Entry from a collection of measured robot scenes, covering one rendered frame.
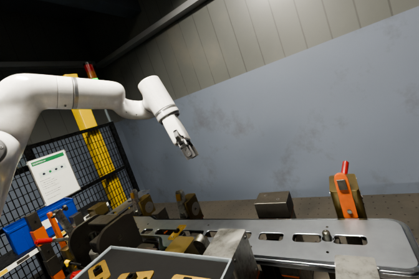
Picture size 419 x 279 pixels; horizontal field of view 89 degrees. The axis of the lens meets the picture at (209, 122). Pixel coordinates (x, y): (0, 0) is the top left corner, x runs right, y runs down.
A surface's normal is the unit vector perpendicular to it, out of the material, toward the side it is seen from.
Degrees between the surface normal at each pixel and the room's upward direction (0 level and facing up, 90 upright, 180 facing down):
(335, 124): 90
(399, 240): 0
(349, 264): 0
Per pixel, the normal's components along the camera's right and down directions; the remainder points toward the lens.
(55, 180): 0.83, -0.23
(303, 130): -0.48, 0.25
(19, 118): 0.51, 0.69
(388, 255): -0.32, -0.94
